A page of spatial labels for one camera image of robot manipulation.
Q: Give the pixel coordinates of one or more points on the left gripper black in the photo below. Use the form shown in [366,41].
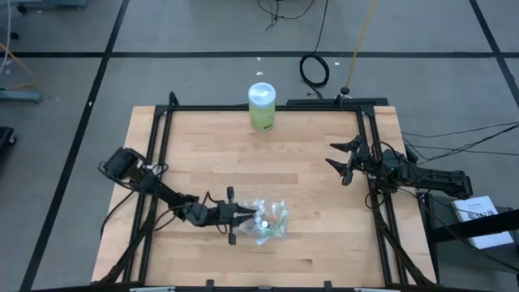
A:
[215,214]

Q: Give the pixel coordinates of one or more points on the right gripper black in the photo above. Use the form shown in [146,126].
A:
[365,160]

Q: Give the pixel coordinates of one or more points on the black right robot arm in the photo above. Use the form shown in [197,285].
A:
[438,178]

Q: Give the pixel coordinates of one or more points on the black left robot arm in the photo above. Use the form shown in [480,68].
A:
[162,190]

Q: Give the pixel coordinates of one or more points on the black table clamp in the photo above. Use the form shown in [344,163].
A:
[209,284]
[327,284]

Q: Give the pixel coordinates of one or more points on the green disinfecting wipes canister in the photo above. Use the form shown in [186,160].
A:
[262,107]

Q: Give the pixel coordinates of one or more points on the white printed booklet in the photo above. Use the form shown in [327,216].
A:
[466,204]

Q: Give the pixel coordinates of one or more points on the black equipment cart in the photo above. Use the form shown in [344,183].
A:
[446,251]

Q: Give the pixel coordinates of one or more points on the black caster base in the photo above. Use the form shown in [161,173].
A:
[6,137]

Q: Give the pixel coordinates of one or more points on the grey floor base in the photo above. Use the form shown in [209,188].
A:
[48,3]
[20,96]

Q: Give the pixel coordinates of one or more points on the black aluminium table frame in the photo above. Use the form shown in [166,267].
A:
[202,108]

